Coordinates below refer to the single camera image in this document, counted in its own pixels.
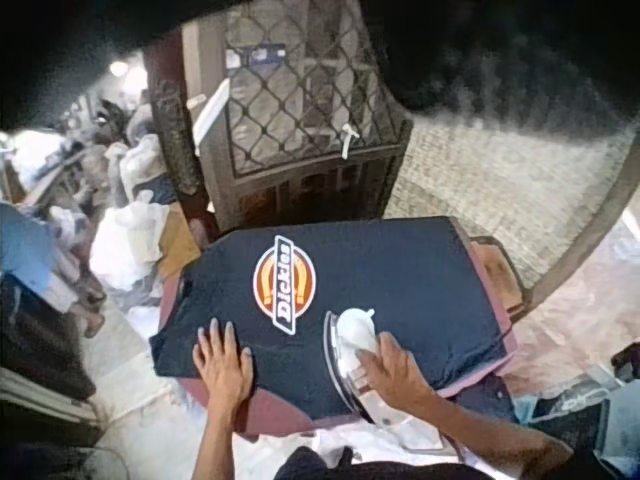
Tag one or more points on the person's left hand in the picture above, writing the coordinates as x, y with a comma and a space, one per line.
222, 367

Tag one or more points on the person's right hand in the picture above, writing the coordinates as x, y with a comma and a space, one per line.
395, 375

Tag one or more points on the person's right fingers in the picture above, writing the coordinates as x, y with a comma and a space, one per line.
392, 347

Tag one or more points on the white electric iron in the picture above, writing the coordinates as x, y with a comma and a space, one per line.
352, 332

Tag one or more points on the navy t-shirt with round logo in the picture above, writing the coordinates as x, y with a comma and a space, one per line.
380, 270

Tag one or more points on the white cloth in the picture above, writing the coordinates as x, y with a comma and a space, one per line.
345, 445

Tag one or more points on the maroon padded ironing table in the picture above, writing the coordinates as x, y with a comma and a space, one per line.
272, 415

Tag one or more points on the plastic wrapped dark garments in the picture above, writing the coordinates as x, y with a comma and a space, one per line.
585, 410

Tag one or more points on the white tie strip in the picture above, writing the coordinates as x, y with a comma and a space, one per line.
349, 141

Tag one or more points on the metal lattice gate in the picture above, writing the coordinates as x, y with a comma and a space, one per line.
305, 120

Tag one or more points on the white plastic bag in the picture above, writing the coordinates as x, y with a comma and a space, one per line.
127, 240

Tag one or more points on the heap of clothes bundles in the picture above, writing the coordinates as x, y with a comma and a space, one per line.
95, 165

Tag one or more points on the stack of dark folded clothes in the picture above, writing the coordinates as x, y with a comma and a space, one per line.
40, 340

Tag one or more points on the blue cloth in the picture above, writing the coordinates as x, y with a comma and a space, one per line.
25, 245

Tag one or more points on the round white lamp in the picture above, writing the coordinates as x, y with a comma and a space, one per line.
118, 68

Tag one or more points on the dark carved wooden post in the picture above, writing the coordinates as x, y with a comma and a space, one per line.
175, 145

